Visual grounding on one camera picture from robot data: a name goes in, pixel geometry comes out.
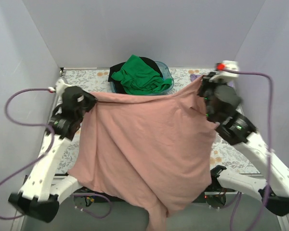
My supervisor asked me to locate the pink graphic t-shirt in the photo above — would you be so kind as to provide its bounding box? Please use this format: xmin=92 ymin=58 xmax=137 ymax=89
xmin=68 ymin=78 xmax=216 ymax=231

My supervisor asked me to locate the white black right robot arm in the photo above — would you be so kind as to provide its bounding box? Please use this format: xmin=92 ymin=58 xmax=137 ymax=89
xmin=198 ymin=71 xmax=289 ymax=217

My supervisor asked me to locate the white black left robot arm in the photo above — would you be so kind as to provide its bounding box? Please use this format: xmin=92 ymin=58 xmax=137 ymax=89
xmin=8 ymin=84 xmax=97 ymax=223

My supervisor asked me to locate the folded purple t-shirt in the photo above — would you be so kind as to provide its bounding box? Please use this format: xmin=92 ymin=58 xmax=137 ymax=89
xmin=190 ymin=74 xmax=203 ymax=82

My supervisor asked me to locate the black t-shirt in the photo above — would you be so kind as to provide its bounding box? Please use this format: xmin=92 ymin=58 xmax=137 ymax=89
xmin=107 ymin=56 xmax=161 ymax=95

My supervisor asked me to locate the floral patterned table mat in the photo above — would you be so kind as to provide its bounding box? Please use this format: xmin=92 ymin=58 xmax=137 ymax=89
xmin=56 ymin=67 xmax=260 ymax=176

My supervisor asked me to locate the teal plastic laundry basket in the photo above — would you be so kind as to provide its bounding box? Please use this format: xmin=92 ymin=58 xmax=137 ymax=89
xmin=110 ymin=61 xmax=175 ymax=96

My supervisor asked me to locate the green t-shirt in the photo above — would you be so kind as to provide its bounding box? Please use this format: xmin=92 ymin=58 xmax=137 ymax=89
xmin=111 ymin=54 xmax=172 ymax=96

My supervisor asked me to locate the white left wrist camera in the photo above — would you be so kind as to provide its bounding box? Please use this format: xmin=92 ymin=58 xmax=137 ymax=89
xmin=48 ymin=78 xmax=71 ymax=96

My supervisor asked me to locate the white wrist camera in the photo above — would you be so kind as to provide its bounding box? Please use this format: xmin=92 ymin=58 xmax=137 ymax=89
xmin=48 ymin=78 xmax=71 ymax=96
xmin=211 ymin=61 xmax=239 ymax=83

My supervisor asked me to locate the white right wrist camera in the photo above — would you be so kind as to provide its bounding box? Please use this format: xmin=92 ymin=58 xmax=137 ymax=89
xmin=211 ymin=61 xmax=239 ymax=83

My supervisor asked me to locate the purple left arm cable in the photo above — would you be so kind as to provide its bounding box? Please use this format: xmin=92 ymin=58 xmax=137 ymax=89
xmin=0 ymin=88 xmax=113 ymax=220

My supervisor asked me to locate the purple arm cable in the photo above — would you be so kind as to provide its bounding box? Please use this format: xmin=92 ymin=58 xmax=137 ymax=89
xmin=0 ymin=88 xmax=113 ymax=220
xmin=225 ymin=69 xmax=276 ymax=220

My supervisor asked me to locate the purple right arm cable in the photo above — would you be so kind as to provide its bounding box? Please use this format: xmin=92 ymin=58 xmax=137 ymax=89
xmin=225 ymin=69 xmax=276 ymax=220

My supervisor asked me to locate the aluminium frame rail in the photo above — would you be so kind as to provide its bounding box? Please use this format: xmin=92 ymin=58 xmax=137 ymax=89
xmin=11 ymin=173 xmax=289 ymax=231

